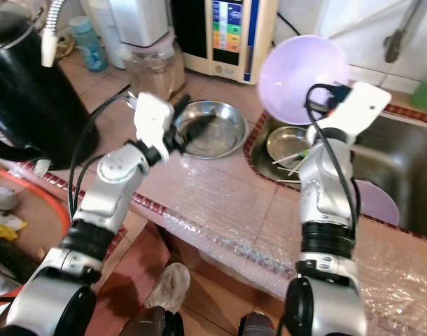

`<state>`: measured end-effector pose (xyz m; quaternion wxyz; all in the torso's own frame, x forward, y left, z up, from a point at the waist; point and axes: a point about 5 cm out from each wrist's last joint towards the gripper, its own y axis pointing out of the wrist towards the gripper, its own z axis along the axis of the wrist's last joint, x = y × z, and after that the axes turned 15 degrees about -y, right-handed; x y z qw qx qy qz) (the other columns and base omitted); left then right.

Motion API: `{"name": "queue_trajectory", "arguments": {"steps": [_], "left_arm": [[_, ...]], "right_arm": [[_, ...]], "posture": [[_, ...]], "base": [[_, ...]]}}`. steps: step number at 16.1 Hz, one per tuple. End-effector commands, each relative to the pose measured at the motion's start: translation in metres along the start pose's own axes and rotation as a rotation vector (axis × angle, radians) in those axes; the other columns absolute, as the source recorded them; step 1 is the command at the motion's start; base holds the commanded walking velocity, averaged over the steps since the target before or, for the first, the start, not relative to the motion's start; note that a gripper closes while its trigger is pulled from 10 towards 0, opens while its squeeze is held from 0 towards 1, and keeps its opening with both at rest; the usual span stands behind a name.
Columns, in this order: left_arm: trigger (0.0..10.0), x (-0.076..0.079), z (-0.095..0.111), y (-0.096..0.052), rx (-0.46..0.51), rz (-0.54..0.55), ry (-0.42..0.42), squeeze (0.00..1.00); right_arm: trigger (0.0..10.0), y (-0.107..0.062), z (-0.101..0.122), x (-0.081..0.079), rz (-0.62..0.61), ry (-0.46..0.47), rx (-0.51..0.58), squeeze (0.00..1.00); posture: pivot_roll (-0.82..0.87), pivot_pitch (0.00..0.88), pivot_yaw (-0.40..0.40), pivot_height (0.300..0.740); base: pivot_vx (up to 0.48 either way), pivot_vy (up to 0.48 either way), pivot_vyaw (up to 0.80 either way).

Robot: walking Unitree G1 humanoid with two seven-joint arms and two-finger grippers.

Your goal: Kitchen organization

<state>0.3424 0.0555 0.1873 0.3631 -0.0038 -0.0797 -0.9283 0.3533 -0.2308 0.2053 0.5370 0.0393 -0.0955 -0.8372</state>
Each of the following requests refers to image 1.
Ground purple plastic bowl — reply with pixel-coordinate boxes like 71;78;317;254
257;35;351;127

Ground green and white chopsticks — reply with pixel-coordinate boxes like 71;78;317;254
272;149;312;176

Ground round steel plate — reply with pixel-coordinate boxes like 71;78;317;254
175;99;249;160

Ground clear jar with brown powder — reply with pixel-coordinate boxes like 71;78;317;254
122;43;185;99

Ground small steel bowl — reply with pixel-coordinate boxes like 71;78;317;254
265;126;312;171

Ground beige water ionizer appliance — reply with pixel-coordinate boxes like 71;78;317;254
171;0;279;85

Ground green dish soap bottle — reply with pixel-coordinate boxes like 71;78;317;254
409;80;427;111

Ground stainless steel sink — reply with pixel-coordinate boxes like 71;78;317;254
248;105;427;239

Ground small blue bottle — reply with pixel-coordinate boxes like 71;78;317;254
68;15;108;73

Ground clear bubble wrap sheet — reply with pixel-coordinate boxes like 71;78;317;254
136;154;427;336

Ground purple plastic plate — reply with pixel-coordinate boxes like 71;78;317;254
353;180;401;227

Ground black electric kettle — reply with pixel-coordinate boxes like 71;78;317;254
0;10;101;169

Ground white plastic container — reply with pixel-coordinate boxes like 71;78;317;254
87;0;123;71

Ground grey gas regulator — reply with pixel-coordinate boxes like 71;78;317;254
0;185;22;211

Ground flexible metal faucet spout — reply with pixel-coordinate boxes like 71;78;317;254
42;0;67;69

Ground crumpled clear plastic bag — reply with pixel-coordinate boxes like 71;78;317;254
145;262;192;314

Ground yellow wrapper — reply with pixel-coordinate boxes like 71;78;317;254
0;218;29;242

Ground dark cylindrical roll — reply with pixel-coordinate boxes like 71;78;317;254
0;238;41;282

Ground robot left leg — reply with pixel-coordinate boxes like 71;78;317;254
121;308;183;336

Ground robot leg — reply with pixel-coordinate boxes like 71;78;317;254
238;313;284;336
121;308;183;336

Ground robot right leg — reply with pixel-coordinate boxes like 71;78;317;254
238;313;284;336

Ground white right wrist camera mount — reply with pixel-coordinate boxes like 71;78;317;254
317;81;393;144

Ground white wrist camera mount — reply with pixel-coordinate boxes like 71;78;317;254
317;81;393;144
134;92;176;162

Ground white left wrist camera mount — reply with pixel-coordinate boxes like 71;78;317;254
134;92;176;162

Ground grey metal wall valve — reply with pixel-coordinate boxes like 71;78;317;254
384;0;424;64

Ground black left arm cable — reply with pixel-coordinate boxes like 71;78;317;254
66;91;137;218

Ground orange gas hose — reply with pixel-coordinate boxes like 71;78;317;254
0;167;73;309

